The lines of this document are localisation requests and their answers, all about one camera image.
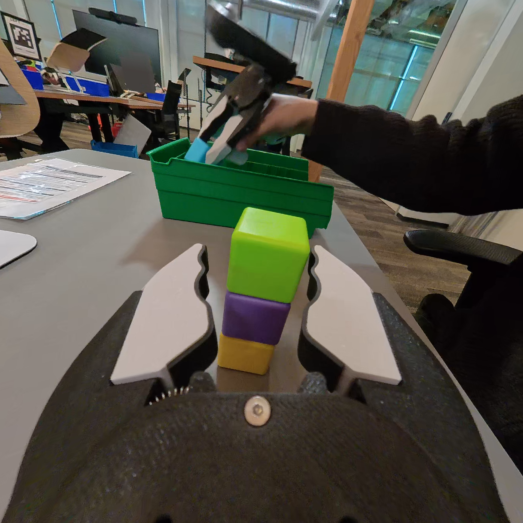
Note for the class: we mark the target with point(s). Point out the lime green cube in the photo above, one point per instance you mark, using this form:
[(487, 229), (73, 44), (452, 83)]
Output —
[(265, 253)]

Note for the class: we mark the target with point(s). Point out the wooden top office table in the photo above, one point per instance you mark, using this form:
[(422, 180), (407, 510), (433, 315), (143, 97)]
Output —
[(212, 63), (102, 100)]

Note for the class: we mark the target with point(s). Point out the blue storage bin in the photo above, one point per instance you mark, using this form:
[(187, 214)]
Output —
[(114, 149), (88, 85)]

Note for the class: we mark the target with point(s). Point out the yellow cube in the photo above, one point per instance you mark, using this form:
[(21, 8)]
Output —
[(245, 355)]

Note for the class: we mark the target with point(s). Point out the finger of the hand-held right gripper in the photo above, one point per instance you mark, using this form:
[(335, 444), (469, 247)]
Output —
[(216, 114), (224, 139)]

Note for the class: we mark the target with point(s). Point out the laminated paper sheet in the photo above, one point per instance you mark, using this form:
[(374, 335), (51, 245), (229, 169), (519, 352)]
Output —
[(53, 184)]

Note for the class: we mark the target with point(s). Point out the grey leaning board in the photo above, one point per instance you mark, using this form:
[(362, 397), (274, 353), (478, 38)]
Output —
[(133, 130)]

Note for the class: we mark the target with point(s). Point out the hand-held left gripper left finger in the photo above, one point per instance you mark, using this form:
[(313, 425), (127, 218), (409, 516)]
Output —
[(167, 327)]

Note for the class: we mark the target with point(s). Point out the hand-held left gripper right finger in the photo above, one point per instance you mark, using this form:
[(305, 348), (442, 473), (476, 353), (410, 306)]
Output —
[(351, 331)]

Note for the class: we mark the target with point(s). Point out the black monitor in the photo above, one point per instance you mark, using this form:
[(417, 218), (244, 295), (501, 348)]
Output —
[(135, 45)]

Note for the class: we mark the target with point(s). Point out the fiducial marker sign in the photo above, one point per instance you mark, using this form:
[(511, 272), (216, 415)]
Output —
[(22, 36)]

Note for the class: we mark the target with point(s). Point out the person's dark clothed body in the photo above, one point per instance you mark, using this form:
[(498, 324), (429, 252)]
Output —
[(482, 347)]

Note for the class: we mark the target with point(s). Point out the purple cube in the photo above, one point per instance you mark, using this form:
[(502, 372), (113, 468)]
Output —
[(253, 318)]

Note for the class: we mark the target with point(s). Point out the person's right hand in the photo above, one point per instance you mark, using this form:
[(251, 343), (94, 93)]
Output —
[(286, 116)]

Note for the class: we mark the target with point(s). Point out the green plastic bin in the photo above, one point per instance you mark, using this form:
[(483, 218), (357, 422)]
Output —
[(224, 196)]

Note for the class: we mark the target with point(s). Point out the black office chair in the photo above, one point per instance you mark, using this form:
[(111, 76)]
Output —
[(449, 245)]

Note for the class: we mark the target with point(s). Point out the person's right forearm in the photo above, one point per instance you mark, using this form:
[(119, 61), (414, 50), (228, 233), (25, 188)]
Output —
[(408, 163)]

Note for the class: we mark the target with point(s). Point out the wooden pillar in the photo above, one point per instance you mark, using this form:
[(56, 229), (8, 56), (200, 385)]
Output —
[(349, 49)]

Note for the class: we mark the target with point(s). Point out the blue cube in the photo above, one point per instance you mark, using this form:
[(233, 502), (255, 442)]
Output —
[(195, 152)]

